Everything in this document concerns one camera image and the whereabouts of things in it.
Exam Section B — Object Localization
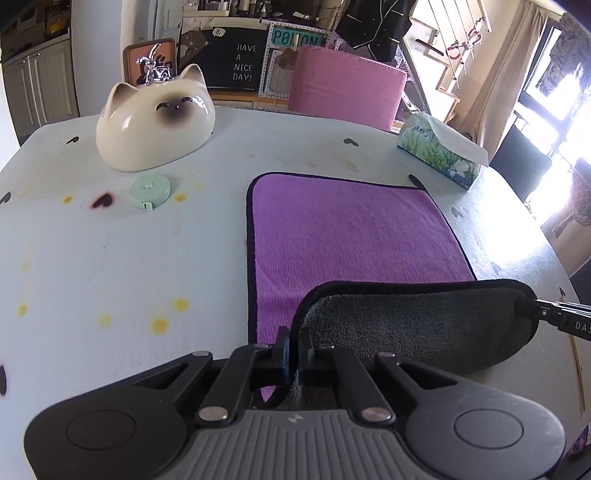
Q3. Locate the floral tissue box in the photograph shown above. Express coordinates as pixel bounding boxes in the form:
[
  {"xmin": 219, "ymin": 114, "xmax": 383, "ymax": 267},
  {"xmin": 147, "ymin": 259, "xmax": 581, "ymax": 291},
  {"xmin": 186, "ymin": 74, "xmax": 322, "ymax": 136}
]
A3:
[{"xmin": 398, "ymin": 113, "xmax": 489, "ymax": 190}]

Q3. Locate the white ceramic cat figurine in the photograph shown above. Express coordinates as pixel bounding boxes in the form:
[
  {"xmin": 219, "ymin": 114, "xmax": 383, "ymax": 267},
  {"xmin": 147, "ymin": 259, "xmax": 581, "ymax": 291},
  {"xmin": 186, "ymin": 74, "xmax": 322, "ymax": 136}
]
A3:
[{"xmin": 96, "ymin": 64, "xmax": 215, "ymax": 172}]

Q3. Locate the purple and grey microfibre towel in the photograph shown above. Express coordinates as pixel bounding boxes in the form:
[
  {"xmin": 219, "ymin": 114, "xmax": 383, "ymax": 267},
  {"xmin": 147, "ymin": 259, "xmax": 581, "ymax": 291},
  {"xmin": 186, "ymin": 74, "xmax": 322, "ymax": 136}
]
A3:
[{"xmin": 245, "ymin": 172, "xmax": 541, "ymax": 410}]

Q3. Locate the mint green tape measure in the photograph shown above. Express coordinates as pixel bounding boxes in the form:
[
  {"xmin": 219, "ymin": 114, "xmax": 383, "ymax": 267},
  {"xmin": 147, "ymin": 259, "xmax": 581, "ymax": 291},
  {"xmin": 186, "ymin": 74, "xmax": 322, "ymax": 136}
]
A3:
[{"xmin": 129, "ymin": 173, "xmax": 171, "ymax": 211}]

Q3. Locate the pink upholstered chair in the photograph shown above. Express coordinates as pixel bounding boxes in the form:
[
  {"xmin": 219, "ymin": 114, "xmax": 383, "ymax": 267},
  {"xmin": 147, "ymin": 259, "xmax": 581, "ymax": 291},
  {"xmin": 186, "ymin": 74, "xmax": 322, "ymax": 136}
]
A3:
[{"xmin": 287, "ymin": 46, "xmax": 407, "ymax": 131}]

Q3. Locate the black vest on hanger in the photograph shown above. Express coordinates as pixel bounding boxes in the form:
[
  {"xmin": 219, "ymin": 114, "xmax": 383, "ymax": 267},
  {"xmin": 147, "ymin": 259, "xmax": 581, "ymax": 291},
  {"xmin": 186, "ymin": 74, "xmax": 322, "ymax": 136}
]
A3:
[{"xmin": 335, "ymin": 0, "xmax": 417, "ymax": 63}]

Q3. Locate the black dining chair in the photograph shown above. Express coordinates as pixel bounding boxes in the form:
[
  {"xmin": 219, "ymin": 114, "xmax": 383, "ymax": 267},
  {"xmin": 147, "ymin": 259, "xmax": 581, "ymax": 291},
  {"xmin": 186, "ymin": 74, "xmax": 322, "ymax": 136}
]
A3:
[{"xmin": 490, "ymin": 125, "xmax": 552, "ymax": 202}]

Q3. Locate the teal poison licence plate sign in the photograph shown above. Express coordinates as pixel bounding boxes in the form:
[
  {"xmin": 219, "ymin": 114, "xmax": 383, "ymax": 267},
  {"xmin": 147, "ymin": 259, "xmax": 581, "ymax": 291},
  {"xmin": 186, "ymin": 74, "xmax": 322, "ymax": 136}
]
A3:
[{"xmin": 269, "ymin": 25, "xmax": 325, "ymax": 49}]

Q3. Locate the orange framed picture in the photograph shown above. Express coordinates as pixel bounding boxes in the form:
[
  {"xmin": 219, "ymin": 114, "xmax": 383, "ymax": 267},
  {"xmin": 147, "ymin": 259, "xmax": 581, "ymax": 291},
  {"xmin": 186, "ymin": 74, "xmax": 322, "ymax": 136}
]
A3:
[{"xmin": 122, "ymin": 38, "xmax": 177, "ymax": 86}]

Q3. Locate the white cabinet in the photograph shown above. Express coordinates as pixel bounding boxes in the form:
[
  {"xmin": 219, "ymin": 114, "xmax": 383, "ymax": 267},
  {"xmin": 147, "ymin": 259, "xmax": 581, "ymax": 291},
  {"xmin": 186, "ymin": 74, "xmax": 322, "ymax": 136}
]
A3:
[{"xmin": 2, "ymin": 35, "xmax": 79, "ymax": 145}]

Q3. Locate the beige curtain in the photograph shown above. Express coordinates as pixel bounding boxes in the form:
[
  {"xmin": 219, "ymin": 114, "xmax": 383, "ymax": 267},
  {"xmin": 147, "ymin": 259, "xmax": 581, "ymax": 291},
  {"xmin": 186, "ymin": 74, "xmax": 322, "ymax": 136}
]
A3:
[{"xmin": 451, "ymin": 1, "xmax": 563, "ymax": 156}]

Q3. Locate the wooden chopstick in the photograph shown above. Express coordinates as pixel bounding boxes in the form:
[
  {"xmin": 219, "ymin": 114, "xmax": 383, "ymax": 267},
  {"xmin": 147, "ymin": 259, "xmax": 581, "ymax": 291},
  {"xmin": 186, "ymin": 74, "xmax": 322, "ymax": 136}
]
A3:
[{"xmin": 569, "ymin": 335, "xmax": 586, "ymax": 413}]

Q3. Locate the black have a nice day sign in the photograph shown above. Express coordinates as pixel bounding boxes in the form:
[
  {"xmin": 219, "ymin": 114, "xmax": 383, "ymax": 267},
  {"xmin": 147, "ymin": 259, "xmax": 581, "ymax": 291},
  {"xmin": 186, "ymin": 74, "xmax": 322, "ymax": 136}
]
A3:
[{"xmin": 179, "ymin": 27, "xmax": 267, "ymax": 91}]

